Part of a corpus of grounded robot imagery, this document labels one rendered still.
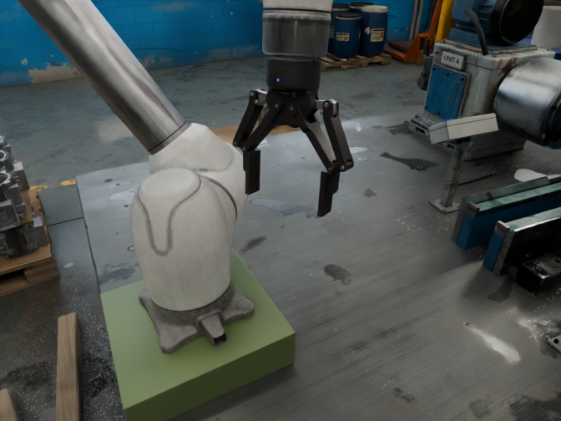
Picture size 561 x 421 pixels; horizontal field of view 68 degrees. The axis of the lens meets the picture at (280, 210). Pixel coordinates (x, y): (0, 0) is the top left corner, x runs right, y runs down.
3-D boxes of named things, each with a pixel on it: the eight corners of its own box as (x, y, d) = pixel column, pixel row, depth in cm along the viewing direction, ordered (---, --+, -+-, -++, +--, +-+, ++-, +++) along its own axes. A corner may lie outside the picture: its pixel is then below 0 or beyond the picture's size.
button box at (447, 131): (478, 135, 118) (475, 117, 118) (499, 130, 111) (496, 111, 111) (430, 144, 113) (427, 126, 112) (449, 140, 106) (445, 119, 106)
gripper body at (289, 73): (334, 59, 57) (328, 126, 61) (284, 55, 62) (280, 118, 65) (306, 61, 52) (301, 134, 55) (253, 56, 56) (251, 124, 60)
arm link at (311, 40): (287, 13, 60) (285, 57, 63) (248, 9, 53) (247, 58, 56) (343, 14, 56) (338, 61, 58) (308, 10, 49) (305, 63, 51)
